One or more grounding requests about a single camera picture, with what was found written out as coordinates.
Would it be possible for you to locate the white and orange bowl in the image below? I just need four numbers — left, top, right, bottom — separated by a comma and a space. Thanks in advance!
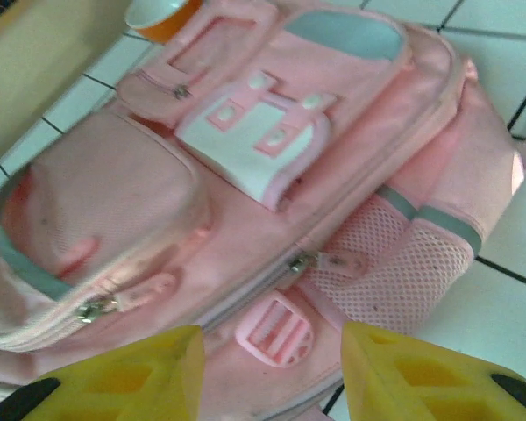
124, 0, 203, 44

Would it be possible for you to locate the pink school backpack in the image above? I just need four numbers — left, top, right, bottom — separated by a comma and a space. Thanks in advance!
0, 0, 526, 421

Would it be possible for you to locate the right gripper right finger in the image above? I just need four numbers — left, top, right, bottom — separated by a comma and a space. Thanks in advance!
341, 322, 526, 421

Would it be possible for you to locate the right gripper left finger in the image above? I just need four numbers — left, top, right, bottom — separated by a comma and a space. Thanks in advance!
0, 324, 206, 421

